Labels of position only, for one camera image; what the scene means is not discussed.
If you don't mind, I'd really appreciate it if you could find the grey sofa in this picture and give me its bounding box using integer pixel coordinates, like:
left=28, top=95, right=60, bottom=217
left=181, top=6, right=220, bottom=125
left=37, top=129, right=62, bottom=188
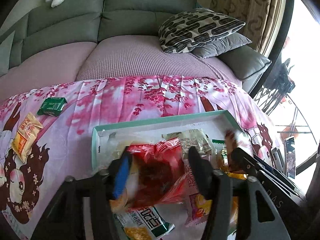
left=0, top=0, right=272, bottom=93

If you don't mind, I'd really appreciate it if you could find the black metal frame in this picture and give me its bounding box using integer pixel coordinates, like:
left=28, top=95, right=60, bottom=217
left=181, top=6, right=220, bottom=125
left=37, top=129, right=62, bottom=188
left=254, top=57, right=295, bottom=115

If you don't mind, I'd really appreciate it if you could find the orange label bread packet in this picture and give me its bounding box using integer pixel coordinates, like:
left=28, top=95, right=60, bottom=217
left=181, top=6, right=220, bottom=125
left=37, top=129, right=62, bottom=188
left=11, top=112, right=43, bottom=163

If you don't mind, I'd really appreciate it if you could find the white printed snack packet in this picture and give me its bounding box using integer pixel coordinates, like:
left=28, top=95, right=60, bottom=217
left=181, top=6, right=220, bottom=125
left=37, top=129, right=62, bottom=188
left=165, top=129, right=213, bottom=155

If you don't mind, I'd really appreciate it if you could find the black white patterned pillow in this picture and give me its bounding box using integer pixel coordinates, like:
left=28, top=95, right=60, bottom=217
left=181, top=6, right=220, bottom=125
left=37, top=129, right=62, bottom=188
left=158, top=8, right=246, bottom=53

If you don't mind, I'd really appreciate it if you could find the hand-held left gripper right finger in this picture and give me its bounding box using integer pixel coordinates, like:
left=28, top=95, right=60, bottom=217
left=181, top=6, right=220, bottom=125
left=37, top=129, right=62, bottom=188
left=188, top=146, right=292, bottom=240

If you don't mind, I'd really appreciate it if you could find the small green snack packet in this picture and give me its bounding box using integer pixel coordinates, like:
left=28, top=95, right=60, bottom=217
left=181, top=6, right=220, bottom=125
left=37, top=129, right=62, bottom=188
left=37, top=97, right=67, bottom=117

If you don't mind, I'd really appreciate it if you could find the green white corn snack packet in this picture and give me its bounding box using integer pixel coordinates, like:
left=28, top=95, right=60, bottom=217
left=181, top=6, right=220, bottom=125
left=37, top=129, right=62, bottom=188
left=112, top=205, right=175, bottom=240

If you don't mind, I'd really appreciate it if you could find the green-edged clear snack packet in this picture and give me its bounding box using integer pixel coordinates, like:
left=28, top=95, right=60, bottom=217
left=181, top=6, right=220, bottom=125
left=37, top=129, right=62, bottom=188
left=211, top=137, right=230, bottom=170

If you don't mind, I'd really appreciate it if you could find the light grey pillow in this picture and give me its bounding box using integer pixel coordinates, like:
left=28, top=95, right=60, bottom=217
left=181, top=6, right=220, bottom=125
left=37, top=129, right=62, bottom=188
left=0, top=30, right=15, bottom=77

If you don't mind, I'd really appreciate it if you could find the smartphone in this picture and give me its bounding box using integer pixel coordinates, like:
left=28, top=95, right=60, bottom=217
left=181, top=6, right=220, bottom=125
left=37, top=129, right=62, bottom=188
left=284, top=135, right=296, bottom=179

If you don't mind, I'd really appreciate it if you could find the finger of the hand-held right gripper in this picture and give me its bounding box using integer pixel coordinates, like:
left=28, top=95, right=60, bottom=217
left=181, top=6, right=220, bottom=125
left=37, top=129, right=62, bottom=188
left=231, top=147, right=262, bottom=174

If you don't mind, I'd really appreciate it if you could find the clear bread bun packet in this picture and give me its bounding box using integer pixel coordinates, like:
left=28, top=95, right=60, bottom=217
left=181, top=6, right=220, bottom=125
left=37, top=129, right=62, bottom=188
left=110, top=152, right=140, bottom=214

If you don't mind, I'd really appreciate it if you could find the green-rimmed white tray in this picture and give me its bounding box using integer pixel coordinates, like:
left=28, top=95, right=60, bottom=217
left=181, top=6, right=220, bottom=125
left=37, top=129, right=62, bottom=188
left=91, top=109, right=248, bottom=240

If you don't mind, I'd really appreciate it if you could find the printed cartoon blanket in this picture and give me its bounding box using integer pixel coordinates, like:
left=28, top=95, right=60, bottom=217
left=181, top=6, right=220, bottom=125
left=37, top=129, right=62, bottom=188
left=0, top=75, right=283, bottom=240

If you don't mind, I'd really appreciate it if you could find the pink roll cake packet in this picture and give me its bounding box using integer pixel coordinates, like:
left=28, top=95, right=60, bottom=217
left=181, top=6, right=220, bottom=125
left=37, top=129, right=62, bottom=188
left=181, top=155, right=218, bottom=228

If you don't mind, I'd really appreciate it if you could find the yellow cake packet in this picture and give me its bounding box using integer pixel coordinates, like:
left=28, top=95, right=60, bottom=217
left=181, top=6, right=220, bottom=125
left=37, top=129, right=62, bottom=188
left=220, top=169, right=248, bottom=233

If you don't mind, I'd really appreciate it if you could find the dark grey pillow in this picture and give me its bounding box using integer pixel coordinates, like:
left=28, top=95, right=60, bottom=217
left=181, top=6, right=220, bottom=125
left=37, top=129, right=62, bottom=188
left=192, top=32, right=252, bottom=59

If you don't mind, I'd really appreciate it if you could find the red triangular snack packet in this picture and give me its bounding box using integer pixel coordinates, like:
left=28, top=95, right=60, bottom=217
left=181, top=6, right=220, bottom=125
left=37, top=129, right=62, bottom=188
left=126, top=137, right=190, bottom=209

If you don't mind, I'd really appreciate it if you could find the patterned beige curtain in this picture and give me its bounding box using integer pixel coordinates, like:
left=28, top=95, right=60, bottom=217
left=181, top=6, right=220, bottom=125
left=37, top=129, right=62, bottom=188
left=210, top=0, right=287, bottom=53

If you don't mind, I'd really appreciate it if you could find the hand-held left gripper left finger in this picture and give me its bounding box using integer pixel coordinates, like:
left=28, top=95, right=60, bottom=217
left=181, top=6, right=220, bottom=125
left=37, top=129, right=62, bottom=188
left=31, top=152, right=133, bottom=240

